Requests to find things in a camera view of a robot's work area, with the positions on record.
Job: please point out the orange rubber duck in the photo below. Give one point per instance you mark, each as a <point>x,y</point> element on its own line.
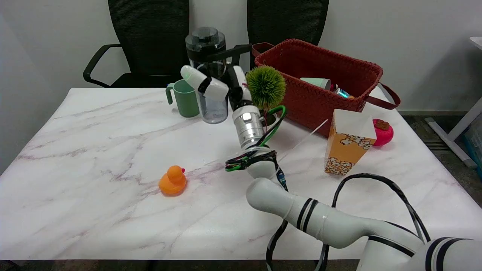
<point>172,182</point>

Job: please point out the orange popcorn box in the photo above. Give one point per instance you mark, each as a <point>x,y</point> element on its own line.
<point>344,150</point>

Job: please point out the green ball plant white pot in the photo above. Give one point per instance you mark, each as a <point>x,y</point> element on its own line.
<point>265,86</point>

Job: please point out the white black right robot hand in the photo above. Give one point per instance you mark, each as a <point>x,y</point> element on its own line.
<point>214,88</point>

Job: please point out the black mesh office chair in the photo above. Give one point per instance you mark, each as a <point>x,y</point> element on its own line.
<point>286,20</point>
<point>150,37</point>

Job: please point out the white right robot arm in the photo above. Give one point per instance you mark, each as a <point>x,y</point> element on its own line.
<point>331,222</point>

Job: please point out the white desk frame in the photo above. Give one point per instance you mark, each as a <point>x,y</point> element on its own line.
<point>457,126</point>

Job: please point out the pink persimmon toy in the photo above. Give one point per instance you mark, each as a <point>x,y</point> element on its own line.
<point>384,135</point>

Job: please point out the red woven basket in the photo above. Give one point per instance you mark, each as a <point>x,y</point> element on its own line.
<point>312,101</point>

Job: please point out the green plastic mug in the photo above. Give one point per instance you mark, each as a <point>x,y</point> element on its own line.
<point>186,101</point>

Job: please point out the clear bottle with black lid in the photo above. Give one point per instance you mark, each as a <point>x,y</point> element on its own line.
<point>205,45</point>

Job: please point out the blue storage box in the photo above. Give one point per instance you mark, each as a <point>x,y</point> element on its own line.
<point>475,146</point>

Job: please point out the light green cup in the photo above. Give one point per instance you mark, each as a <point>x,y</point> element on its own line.
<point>316,83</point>

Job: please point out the colourful drink can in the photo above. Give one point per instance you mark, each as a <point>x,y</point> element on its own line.
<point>342,92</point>

